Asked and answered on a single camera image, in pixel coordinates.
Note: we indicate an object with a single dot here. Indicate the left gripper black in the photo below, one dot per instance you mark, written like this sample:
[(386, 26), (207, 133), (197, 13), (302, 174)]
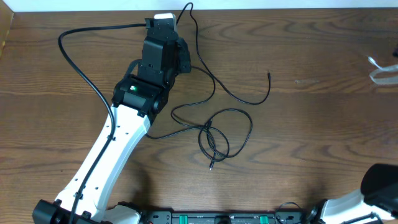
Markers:
[(185, 55)]

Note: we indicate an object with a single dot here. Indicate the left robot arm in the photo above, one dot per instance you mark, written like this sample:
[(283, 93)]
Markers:
[(137, 99)]

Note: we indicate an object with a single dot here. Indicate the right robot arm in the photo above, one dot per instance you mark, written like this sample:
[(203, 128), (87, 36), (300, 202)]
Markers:
[(375, 200)]

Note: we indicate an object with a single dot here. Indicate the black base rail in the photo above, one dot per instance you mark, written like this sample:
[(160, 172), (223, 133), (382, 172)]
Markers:
[(167, 217)]

